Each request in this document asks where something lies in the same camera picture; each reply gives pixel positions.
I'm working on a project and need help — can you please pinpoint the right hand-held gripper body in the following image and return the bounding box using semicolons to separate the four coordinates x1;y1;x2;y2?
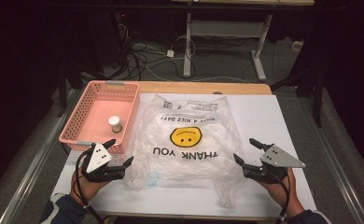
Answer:
243;144;307;184

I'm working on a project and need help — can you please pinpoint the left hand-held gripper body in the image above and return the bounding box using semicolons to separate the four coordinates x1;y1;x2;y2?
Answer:
81;142;127;184

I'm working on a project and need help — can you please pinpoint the small jar white lid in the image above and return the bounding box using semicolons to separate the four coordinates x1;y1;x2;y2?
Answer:
107;115;124;134

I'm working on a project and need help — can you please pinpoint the pink plastic basket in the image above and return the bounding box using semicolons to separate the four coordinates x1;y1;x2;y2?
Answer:
58;79;141;155

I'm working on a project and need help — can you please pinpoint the clear plastic bag yellow smiley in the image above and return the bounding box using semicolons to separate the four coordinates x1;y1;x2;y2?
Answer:
123;93;245;209

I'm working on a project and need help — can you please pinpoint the person's left hand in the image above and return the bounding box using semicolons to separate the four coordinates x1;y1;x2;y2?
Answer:
69;170;110;205

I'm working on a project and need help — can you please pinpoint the person's right hand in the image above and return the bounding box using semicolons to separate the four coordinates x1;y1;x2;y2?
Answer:
259;168;305;218

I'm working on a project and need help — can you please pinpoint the white board mat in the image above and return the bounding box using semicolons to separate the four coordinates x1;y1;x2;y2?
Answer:
50;92;317;220

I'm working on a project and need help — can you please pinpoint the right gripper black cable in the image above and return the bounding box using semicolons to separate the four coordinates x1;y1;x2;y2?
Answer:
265;169;291;223

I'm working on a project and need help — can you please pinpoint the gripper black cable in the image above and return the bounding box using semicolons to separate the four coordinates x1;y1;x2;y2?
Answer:
265;169;291;223
73;146;105;224

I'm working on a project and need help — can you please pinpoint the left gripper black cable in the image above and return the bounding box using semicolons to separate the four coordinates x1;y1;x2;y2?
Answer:
73;146;105;224

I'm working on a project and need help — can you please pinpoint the tangle of floor cables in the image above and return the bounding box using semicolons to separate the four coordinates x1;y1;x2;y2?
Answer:
114;12;190;82

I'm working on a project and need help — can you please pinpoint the white metal desk frame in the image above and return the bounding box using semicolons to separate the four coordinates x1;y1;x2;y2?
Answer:
182;12;273;82

